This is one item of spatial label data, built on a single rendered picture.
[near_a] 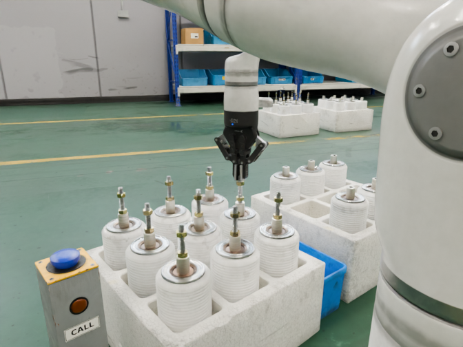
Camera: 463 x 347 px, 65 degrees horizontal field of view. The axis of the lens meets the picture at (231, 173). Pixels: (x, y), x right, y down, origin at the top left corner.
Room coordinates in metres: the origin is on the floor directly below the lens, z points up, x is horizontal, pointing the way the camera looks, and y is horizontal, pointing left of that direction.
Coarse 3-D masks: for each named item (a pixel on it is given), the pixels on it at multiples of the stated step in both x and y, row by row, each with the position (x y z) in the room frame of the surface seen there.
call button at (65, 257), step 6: (60, 252) 0.47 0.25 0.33; (66, 252) 0.47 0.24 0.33; (72, 252) 0.47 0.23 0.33; (78, 252) 0.47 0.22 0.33; (54, 258) 0.45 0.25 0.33; (60, 258) 0.45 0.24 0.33; (66, 258) 0.45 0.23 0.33; (72, 258) 0.45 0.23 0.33; (78, 258) 0.46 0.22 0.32; (54, 264) 0.45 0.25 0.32; (60, 264) 0.44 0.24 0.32; (66, 264) 0.45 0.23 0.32; (72, 264) 0.46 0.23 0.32
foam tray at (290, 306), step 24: (312, 264) 0.68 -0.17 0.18; (120, 288) 0.59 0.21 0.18; (264, 288) 0.59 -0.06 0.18; (288, 288) 0.61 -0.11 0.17; (312, 288) 0.66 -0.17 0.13; (120, 312) 0.58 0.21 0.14; (144, 312) 0.53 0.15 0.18; (216, 312) 0.55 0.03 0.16; (240, 312) 0.53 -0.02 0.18; (264, 312) 0.56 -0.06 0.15; (288, 312) 0.61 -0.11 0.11; (312, 312) 0.66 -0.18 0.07; (120, 336) 0.59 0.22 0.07; (144, 336) 0.50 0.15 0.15; (168, 336) 0.47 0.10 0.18; (192, 336) 0.47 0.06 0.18; (216, 336) 0.49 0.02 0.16; (240, 336) 0.53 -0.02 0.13; (264, 336) 0.57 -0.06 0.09; (288, 336) 0.61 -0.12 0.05
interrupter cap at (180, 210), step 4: (176, 204) 0.83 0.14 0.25; (156, 208) 0.81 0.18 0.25; (160, 208) 0.81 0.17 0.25; (164, 208) 0.81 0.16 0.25; (176, 208) 0.81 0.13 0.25; (180, 208) 0.81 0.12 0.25; (184, 208) 0.81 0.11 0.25; (156, 212) 0.79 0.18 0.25; (160, 212) 0.79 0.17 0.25; (164, 212) 0.79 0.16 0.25; (176, 212) 0.79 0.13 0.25; (180, 212) 0.79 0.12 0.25; (184, 212) 0.79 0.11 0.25; (160, 216) 0.77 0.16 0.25; (164, 216) 0.76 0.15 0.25; (168, 216) 0.76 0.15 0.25; (172, 216) 0.76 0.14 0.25; (176, 216) 0.77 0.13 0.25
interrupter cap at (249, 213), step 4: (232, 208) 0.81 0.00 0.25; (248, 208) 0.81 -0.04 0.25; (224, 212) 0.79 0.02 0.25; (228, 212) 0.79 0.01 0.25; (248, 212) 0.79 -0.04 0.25; (252, 212) 0.79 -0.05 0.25; (228, 216) 0.76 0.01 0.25; (240, 216) 0.77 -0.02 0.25; (244, 216) 0.77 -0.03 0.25; (248, 216) 0.76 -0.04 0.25; (252, 216) 0.76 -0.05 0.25; (240, 220) 0.75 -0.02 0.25
